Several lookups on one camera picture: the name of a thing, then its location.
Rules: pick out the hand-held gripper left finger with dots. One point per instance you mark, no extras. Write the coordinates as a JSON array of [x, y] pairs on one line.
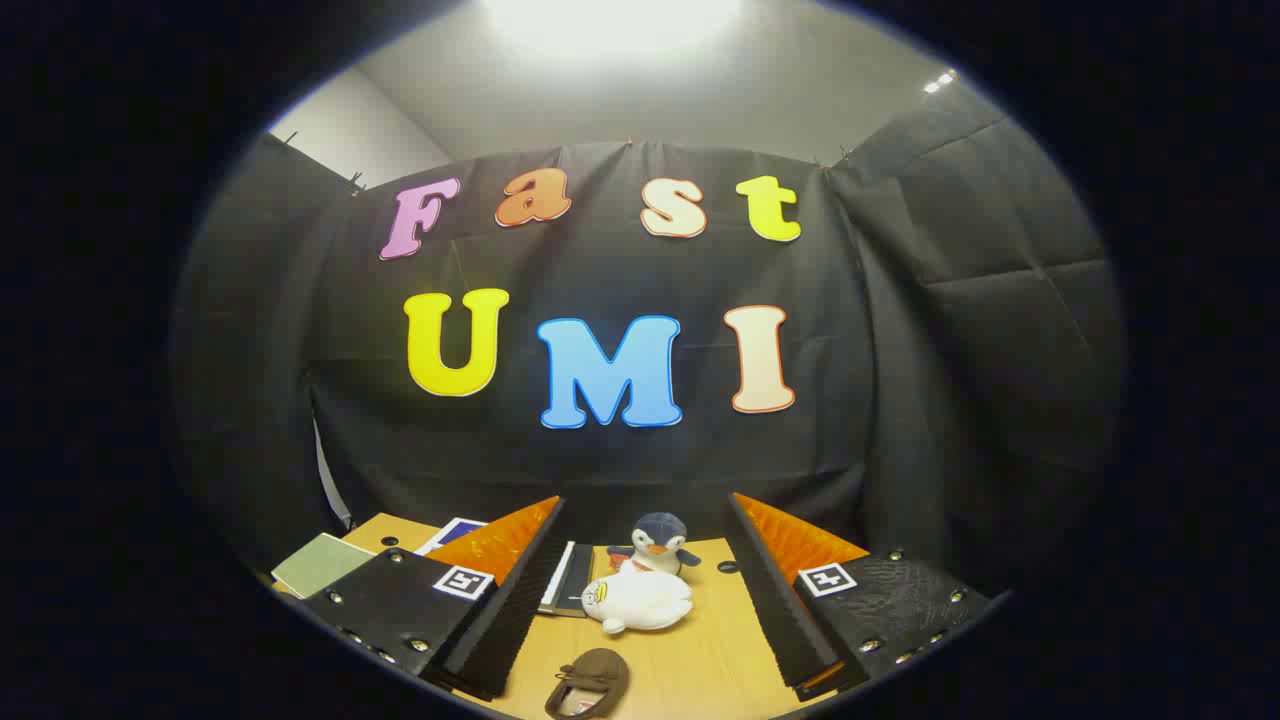
[[520, 610]]

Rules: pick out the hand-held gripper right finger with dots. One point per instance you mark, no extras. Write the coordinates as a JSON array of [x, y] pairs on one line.
[[775, 600]]

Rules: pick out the brown fuzzy shoe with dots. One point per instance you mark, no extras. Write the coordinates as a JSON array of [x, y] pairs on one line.
[[600, 670]]

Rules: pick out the green fabric storage box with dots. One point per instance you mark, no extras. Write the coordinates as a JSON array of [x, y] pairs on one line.
[[320, 565]]

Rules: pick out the black book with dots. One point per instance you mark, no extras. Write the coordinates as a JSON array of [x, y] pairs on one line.
[[578, 585]]

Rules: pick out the book with blue picture cover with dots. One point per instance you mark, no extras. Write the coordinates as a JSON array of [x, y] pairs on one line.
[[455, 530]]

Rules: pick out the white duck plush toy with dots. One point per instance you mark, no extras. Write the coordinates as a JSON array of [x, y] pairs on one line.
[[645, 600]]

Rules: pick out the penguin plush toy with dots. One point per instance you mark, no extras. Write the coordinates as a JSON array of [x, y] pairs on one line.
[[660, 535]]

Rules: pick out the small ceiling light strip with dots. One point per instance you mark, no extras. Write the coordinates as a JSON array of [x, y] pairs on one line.
[[940, 82]]

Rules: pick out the bright ceiling lamp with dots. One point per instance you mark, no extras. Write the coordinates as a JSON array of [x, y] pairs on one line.
[[610, 20]]

